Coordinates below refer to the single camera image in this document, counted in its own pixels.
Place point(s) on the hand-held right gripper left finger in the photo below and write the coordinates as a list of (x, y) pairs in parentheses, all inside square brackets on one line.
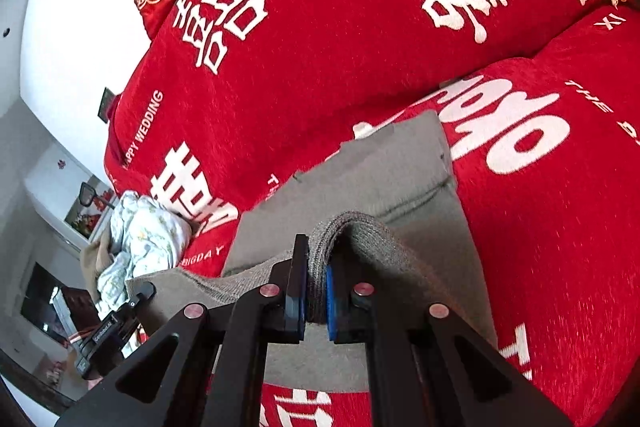
[(297, 307)]

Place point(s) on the light floral garment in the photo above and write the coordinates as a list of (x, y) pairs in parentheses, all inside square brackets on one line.
[(145, 237)]

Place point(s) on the black wall socket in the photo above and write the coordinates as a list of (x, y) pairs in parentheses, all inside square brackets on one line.
[(106, 104)]

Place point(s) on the grey knit sweater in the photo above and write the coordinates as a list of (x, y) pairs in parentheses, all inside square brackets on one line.
[(390, 167)]

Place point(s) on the black metal frame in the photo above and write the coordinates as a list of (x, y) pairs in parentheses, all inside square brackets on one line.
[(88, 194)]

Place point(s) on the beige cloth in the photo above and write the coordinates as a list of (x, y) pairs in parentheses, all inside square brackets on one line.
[(92, 267)]

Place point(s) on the red printed sofa cover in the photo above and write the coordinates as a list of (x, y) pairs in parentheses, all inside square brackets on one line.
[(350, 32)]

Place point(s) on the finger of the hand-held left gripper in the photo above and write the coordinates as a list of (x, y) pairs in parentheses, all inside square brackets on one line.
[(142, 294)]

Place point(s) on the white cabinet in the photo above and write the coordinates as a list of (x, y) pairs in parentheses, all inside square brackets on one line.
[(55, 187)]

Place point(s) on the dark television screen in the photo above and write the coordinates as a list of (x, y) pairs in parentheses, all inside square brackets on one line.
[(42, 292)]

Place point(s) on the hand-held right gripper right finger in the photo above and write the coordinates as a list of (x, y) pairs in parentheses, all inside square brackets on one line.
[(332, 307)]

